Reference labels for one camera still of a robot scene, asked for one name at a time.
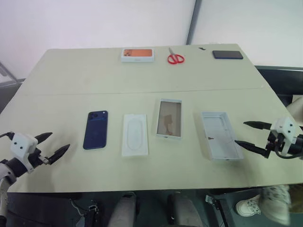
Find black table frame bracket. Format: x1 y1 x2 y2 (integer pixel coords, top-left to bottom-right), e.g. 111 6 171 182
205 193 228 227

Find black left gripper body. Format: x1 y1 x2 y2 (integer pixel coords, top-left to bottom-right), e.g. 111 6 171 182
26 144 52 169

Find white sneaker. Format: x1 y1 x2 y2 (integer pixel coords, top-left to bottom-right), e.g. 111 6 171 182
259 185 293 226
235 193 262 217

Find blue smartphone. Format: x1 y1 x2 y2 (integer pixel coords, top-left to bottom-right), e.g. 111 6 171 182
82 110 109 150

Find white moulded insert tray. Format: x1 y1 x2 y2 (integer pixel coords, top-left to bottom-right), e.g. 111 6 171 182
121 113 151 158

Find grey rounded shape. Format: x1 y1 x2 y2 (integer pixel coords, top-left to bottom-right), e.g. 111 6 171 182
112 191 139 227
166 191 198 227

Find beige rounded object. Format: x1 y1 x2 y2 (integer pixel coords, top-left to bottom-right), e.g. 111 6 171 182
285 94 303 124

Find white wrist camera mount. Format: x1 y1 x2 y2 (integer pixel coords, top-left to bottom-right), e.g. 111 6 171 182
10 133 38 175
270 116 296 154

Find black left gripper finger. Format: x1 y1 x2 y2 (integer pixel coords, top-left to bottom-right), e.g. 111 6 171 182
35 131 53 143
47 143 71 164

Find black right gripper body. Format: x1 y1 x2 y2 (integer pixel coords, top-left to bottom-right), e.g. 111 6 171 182
265 131 286 158

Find dark grey cabinet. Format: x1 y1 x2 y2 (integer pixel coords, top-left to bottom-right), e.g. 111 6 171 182
0 79 26 114

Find white box base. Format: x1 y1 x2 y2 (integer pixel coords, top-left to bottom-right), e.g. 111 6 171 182
200 111 245 161

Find white phone box lid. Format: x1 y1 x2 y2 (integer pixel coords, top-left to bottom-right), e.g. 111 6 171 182
155 98 183 141

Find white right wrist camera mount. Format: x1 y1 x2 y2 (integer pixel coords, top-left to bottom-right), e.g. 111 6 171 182
270 116 296 154

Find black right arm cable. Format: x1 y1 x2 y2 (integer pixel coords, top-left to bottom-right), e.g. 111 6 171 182
274 147 303 159

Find grey upright pole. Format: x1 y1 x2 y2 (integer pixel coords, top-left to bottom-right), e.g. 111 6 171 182
185 0 202 45

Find black smartphone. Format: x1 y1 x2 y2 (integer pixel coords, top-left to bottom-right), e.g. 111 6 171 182
212 50 244 60

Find orange printed phone box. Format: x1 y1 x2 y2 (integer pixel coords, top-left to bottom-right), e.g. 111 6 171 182
121 48 155 64

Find black strap with buckle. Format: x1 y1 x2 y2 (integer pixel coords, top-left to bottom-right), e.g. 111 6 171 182
69 192 101 227

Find grey metal frame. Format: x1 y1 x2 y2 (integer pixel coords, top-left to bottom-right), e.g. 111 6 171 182
0 61 18 83

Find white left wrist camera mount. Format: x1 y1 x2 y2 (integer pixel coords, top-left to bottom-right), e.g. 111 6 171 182
10 133 38 175

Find dark side table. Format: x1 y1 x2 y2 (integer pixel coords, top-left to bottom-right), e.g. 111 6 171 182
255 64 303 112

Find red handled scissors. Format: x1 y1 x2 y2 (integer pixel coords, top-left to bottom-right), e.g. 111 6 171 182
167 47 186 65

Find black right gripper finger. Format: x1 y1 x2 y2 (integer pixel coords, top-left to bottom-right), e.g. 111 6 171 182
234 140 269 158
243 121 272 130

